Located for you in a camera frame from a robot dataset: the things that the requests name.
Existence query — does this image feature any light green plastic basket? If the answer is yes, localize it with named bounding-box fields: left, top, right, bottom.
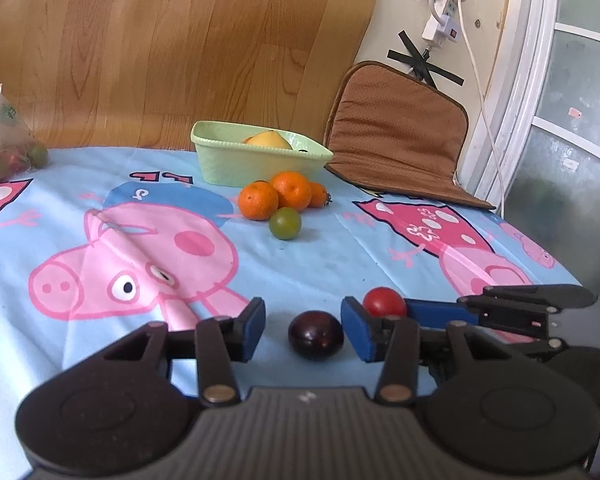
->
left=191, top=121, right=334, bottom=188

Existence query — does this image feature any pile of bagged small tomatoes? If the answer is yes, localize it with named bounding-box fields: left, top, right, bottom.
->
left=0, top=140, right=48, bottom=186

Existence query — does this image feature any orange tomato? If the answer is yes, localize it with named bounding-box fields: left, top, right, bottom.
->
left=307, top=181, right=333, bottom=209

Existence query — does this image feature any wood-pattern vinyl sheet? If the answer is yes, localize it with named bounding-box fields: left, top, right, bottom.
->
left=0, top=0, right=383, bottom=153

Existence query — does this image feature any white plug adapter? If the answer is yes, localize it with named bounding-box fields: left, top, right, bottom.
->
left=422, top=12, right=461, bottom=43

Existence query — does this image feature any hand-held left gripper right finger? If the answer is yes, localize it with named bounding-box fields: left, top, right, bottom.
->
left=341, top=296, right=546, bottom=403

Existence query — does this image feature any white door frame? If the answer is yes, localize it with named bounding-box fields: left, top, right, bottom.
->
left=472, top=0, right=561, bottom=211

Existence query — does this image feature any clear plastic bag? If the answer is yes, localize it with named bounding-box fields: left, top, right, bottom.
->
left=0, top=77, right=48, bottom=188

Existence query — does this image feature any black tape cross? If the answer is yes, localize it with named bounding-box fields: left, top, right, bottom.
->
left=387, top=30, right=465, bottom=88

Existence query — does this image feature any orange mandarin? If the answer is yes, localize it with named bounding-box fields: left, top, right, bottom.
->
left=270, top=171, right=313, bottom=211
left=238, top=180, right=280, bottom=221

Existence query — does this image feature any dark purple plum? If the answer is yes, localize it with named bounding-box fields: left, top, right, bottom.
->
left=287, top=311, right=344, bottom=359

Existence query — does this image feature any large yellow grapefruit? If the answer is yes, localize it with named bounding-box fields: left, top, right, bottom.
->
left=243, top=130, right=293, bottom=150

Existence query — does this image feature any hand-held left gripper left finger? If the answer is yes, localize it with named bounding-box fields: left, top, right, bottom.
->
left=70, top=297, right=267, bottom=407

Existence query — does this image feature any frosted glass door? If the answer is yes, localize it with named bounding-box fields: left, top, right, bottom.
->
left=505, top=0, right=600, bottom=291

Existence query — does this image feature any white power cable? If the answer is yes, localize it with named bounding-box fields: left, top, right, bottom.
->
left=457, top=0, right=506, bottom=216

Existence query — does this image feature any white power strip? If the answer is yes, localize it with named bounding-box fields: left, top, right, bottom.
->
left=441, top=0, right=469, bottom=28

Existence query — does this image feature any red tomato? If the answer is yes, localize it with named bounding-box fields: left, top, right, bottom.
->
left=363, top=287, right=408, bottom=319

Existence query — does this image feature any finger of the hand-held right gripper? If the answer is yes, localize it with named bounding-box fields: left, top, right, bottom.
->
left=472, top=329, right=570, bottom=359
left=405, top=284, right=598, bottom=338

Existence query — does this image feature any brown quilted seat cushion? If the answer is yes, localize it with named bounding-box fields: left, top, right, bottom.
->
left=323, top=60, right=497, bottom=211

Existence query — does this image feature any cartoon pig printed blanket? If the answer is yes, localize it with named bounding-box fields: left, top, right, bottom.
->
left=0, top=146, right=581, bottom=461

